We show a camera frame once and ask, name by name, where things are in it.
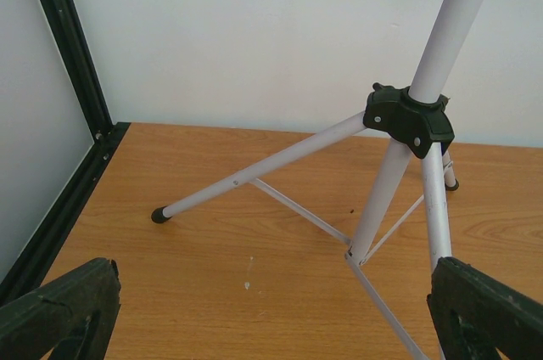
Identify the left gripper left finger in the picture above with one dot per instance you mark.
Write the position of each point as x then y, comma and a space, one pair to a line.
71, 317

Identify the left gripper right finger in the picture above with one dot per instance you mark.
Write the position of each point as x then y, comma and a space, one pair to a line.
477, 317

